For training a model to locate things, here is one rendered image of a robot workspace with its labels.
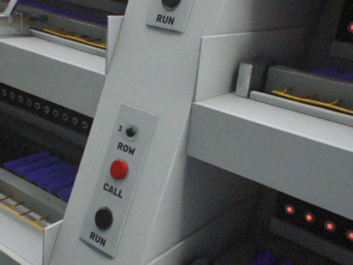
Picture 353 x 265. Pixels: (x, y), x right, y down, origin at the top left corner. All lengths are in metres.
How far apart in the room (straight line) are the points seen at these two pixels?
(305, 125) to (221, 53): 0.09
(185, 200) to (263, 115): 0.11
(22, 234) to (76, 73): 0.18
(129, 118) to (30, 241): 0.18
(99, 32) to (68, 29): 0.05
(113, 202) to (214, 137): 0.10
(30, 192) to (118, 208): 0.17
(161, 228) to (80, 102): 0.15
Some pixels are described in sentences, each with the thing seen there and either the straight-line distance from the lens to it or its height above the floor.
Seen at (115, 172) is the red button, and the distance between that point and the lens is 0.39.
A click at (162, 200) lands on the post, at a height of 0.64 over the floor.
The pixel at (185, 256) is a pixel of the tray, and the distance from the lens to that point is 0.43.
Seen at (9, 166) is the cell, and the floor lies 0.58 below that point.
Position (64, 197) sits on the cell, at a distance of 0.55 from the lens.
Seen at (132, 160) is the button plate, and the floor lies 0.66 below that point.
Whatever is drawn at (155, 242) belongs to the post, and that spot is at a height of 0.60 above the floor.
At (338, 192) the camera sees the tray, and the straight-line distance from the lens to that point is 0.32.
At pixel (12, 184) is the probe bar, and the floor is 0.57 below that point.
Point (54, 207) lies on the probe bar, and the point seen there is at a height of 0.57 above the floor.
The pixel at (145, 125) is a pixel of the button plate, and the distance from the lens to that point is 0.38.
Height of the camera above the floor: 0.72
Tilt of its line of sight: 4 degrees down
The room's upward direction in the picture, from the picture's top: 17 degrees clockwise
